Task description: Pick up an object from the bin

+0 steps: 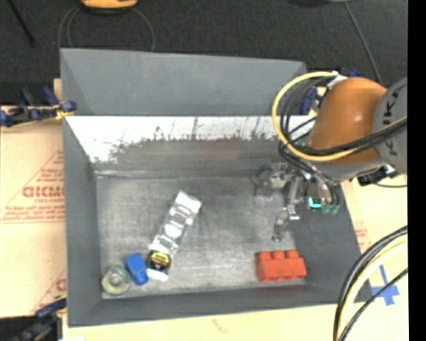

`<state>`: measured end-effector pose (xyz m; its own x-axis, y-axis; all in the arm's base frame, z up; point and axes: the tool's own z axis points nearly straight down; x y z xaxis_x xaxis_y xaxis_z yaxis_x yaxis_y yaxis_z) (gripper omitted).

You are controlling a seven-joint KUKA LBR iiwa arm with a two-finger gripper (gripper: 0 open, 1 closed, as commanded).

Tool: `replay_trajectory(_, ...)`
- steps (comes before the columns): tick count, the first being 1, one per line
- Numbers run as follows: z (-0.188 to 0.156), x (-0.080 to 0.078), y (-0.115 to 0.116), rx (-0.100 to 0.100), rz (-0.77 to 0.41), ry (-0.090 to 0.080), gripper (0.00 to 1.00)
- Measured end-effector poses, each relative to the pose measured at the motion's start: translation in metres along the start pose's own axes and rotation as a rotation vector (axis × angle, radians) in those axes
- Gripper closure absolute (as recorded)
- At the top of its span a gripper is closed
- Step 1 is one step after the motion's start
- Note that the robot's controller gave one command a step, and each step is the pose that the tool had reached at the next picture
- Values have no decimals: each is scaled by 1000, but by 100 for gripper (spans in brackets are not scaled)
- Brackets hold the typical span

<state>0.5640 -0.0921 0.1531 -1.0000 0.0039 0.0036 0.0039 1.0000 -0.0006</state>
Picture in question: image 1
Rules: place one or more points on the brown cardboard board, red print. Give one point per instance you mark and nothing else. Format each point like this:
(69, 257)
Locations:
(28, 247)

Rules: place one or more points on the clear plastic packet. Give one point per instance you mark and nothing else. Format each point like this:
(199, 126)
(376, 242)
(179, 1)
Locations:
(175, 222)

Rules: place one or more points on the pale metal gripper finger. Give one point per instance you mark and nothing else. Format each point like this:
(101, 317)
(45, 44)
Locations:
(281, 226)
(270, 183)

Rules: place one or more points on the small white flat piece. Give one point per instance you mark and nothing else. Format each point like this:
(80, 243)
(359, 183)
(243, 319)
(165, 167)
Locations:
(157, 275)

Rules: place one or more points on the grey metal bin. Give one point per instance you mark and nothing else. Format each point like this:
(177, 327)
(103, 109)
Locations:
(213, 222)

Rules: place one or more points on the blue plastic block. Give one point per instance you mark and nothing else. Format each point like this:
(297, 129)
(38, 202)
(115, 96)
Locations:
(136, 268)

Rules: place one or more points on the yellow and black tape measure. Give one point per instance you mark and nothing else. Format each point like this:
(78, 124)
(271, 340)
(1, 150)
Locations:
(159, 260)

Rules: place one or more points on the black cylinder on white bracket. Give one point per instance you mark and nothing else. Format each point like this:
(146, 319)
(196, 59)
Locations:
(371, 178)

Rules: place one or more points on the red toy building brick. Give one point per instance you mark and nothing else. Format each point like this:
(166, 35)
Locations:
(280, 266)

